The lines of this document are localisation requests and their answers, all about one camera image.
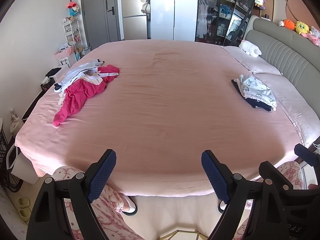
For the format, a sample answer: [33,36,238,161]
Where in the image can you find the white plush toy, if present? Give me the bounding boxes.
[239,40,262,57]

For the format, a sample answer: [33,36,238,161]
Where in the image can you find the white shelf rack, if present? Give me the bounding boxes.
[62,19,88,56]

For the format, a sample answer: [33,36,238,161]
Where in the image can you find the person's left leg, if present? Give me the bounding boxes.
[51,166,160,240]

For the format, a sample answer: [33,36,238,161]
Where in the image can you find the person's leg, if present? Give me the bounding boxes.
[244,161,305,210]
[51,166,160,240]

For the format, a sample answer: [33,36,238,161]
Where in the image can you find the white wardrobe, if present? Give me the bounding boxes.
[149,0,200,41]

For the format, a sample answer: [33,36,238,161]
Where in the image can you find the white storage box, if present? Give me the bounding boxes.
[49,66,70,83]

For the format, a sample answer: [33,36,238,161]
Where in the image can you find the white slipper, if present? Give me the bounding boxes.
[122,196,138,216]

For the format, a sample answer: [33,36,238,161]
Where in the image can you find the black glass cabinet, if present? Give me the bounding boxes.
[195,0,240,43]

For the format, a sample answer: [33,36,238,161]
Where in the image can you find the green slippers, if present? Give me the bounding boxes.
[16,197,32,222]

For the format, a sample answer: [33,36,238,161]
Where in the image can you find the pink basket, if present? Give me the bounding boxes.
[54,45,75,61]

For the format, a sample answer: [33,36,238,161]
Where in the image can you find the silver fridge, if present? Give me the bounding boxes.
[121,0,151,41]

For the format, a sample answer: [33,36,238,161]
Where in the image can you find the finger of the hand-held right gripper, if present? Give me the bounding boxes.
[294,143,320,170]
[259,161,293,193]

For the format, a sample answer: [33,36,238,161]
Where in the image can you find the white paper bag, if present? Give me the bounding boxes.
[59,55,77,68]

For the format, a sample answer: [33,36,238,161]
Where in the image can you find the yellow plush toy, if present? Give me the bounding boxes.
[295,21,311,37]

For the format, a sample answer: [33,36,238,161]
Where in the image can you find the black oval mirror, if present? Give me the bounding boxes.
[222,0,256,47]

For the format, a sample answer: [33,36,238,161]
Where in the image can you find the white humidifier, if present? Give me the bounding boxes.
[9,107,24,133]

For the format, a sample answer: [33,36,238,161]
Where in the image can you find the grey padded headboard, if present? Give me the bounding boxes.
[244,15,320,105]

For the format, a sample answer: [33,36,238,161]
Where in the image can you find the white t-shirt with navy trim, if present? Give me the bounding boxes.
[61,59,119,92]

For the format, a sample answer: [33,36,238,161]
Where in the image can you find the bed with pink sheet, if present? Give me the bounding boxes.
[14,39,320,198]

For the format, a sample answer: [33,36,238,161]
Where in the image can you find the cream garment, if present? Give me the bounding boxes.
[82,71,103,85]

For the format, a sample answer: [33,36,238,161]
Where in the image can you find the pink and white plush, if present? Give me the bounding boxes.
[306,26,320,46]

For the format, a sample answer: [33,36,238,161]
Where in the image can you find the pink pillow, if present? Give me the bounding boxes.
[254,73,320,143]
[222,45,283,76]

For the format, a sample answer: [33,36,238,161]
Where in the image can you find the magenta garment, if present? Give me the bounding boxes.
[53,65,120,127]

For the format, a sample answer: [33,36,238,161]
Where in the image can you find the person's right leg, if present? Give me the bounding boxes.
[244,161,305,210]

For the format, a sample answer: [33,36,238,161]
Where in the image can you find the grey door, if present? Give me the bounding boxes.
[80,0,122,50]

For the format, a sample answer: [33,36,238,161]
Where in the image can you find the white patterned folded garment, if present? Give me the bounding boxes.
[237,74,277,111]

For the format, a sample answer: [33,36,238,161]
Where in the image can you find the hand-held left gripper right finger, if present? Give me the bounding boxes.
[201,150,292,240]

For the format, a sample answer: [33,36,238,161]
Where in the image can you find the black cloth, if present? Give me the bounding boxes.
[45,68,62,78]

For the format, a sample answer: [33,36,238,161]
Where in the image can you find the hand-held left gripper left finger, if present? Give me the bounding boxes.
[26,149,117,240]

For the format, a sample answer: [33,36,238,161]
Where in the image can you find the orange plush toy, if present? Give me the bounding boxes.
[279,19,297,31]

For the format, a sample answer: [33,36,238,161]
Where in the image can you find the red and blue bird plush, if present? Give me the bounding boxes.
[67,1,82,18]

